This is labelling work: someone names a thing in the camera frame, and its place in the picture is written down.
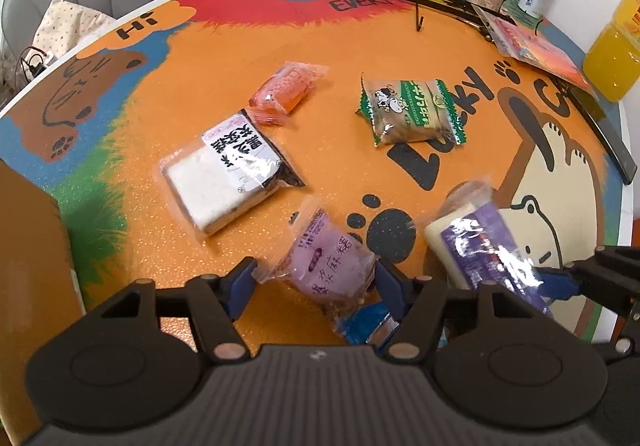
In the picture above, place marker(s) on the purple white cake packet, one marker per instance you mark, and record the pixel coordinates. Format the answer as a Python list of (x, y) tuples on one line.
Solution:
[(475, 246)]

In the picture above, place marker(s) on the green brown biscuit packet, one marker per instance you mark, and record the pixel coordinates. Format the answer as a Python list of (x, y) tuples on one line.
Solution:
[(415, 108)]

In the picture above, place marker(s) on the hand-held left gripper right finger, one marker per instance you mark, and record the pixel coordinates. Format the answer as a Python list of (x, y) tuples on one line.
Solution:
[(392, 291)]

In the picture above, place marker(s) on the black phone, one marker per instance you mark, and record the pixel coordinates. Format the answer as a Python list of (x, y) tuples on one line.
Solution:
[(605, 135)]

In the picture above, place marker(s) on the white rice cake packet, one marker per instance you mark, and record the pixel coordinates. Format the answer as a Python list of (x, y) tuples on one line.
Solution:
[(210, 186)]

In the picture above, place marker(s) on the orange snack packet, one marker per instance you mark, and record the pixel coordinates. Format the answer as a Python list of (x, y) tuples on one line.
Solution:
[(282, 88)]

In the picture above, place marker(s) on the blue foil snack packet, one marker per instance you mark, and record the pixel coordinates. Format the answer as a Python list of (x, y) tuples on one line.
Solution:
[(365, 323)]

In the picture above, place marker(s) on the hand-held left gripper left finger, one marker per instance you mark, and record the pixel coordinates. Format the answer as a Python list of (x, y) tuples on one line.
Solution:
[(242, 283)]

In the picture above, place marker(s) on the cardboard box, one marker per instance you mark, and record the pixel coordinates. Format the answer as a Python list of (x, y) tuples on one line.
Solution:
[(30, 251)]

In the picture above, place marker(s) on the orange juice bottle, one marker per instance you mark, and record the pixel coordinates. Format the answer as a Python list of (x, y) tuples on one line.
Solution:
[(610, 55)]

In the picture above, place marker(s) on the dotted cream cushion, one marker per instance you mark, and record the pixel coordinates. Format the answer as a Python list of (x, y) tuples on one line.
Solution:
[(65, 25)]

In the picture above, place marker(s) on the red flat packet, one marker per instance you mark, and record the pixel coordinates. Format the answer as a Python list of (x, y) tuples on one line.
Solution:
[(535, 48)]

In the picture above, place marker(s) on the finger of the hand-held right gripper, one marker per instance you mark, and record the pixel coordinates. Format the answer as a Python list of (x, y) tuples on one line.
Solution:
[(557, 285), (617, 253)]

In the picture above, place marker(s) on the purple mochi packet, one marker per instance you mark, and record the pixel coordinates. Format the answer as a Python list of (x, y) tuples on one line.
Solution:
[(325, 261)]

